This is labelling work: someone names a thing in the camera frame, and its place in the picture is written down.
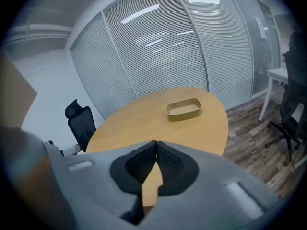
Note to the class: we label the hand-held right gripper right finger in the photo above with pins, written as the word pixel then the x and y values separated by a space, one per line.
pixel 211 195

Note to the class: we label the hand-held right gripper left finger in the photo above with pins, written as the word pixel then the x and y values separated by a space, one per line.
pixel 96 188

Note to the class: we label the yellow rectangular tray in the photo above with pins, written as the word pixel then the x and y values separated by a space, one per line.
pixel 183 112

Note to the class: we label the black office chair with headrest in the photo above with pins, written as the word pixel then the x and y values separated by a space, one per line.
pixel 81 126

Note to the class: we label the round wooden table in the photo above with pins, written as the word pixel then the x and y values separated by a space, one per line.
pixel 144 118

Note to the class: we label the black mesh office chair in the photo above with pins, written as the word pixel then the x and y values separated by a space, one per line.
pixel 295 99

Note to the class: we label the white office desk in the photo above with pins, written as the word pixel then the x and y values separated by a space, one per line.
pixel 278 74

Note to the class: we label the glass partition with blinds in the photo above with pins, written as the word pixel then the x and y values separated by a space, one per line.
pixel 168 56

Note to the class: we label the white paper notice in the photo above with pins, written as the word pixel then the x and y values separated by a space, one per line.
pixel 261 27

